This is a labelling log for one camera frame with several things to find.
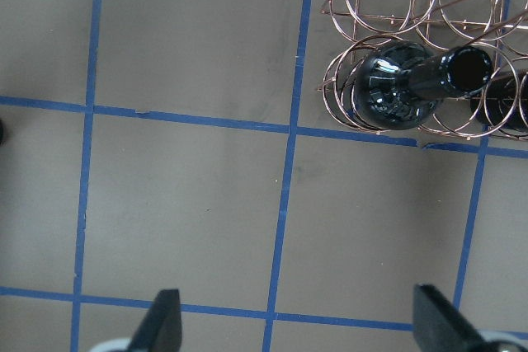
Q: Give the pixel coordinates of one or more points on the dark wine bottle near basket edge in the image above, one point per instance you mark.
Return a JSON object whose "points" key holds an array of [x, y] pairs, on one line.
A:
{"points": [[401, 84]]}

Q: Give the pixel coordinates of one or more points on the copper wire wine basket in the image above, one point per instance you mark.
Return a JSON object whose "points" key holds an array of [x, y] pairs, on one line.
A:
{"points": [[499, 27]]}

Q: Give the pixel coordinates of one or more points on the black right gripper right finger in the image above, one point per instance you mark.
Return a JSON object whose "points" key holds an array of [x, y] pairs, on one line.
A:
{"points": [[438, 326]]}

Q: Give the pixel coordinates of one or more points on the dark wine bottle far basket side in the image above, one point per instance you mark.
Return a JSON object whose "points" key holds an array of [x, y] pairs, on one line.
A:
{"points": [[499, 101]]}

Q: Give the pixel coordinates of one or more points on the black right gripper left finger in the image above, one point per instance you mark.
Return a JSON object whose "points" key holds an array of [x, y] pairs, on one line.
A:
{"points": [[161, 328]]}

